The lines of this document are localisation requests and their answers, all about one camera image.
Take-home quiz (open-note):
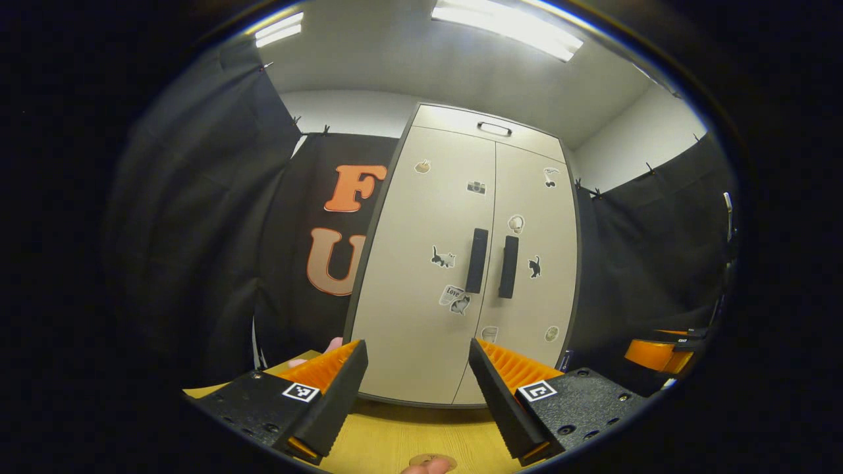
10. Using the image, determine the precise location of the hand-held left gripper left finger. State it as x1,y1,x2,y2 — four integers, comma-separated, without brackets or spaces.
180,339,370,466

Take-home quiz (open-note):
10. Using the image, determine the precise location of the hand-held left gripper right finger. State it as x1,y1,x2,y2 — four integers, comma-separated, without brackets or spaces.
469,338,650,467

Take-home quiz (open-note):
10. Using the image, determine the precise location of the white cabinet door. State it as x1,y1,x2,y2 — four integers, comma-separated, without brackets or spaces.
349,125,497,406
453,142,579,406

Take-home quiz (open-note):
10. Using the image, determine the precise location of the white cabinet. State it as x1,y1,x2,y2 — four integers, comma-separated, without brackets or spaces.
342,102,584,409

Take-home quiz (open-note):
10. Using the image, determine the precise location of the long ceiling light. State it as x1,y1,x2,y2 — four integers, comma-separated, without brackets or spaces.
431,0,584,62

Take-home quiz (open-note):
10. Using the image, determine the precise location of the small ceiling light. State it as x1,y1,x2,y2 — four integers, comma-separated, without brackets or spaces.
256,12,304,48

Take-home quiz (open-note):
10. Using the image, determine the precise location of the black door handle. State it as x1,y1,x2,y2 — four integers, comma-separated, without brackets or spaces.
498,235,520,300
465,228,489,294

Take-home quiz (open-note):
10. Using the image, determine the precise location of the white drawer with handle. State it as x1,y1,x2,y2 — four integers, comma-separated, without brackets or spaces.
412,104,567,164

